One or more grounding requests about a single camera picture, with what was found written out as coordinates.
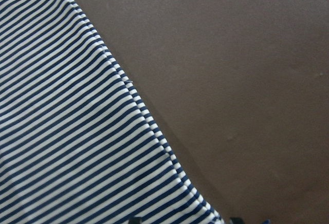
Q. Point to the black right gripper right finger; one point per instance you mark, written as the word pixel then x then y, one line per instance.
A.
pixel 236 220

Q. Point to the navy white striped polo shirt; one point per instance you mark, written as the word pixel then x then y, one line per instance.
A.
pixel 78 144

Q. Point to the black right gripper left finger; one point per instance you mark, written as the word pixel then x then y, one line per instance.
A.
pixel 135 220

